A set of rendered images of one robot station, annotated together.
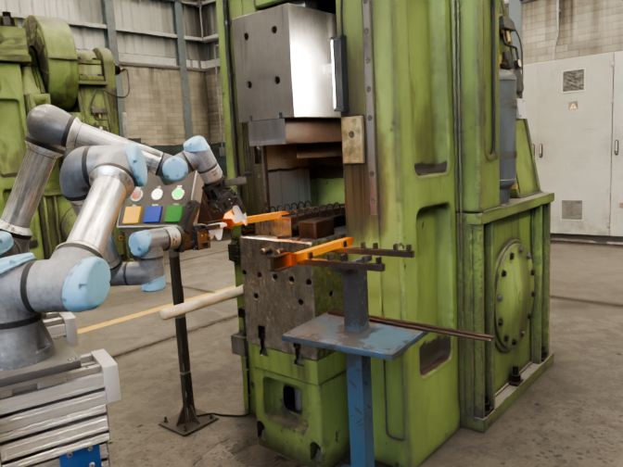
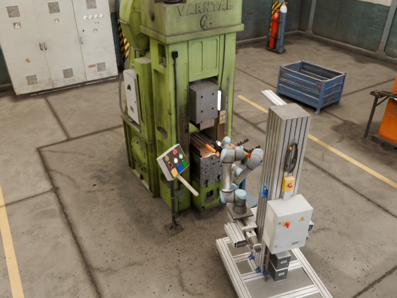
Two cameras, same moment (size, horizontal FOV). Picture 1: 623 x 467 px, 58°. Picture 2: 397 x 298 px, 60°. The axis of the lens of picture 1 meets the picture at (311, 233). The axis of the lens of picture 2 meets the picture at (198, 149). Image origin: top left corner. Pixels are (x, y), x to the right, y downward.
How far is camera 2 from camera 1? 4.35 m
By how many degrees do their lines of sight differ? 72
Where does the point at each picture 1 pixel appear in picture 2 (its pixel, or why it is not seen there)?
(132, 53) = not seen: outside the picture
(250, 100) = (202, 116)
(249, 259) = (204, 163)
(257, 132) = (203, 125)
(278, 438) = (208, 206)
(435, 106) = not seen: hidden behind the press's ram
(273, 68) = (211, 104)
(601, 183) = (78, 58)
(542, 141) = (45, 41)
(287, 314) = (216, 171)
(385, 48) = (231, 91)
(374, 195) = (225, 129)
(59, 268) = not seen: hidden behind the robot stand
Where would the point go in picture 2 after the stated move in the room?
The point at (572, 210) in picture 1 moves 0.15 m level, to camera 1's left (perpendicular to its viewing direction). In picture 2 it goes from (68, 73) to (64, 75)
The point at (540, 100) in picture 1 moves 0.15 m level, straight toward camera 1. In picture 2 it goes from (38, 18) to (41, 19)
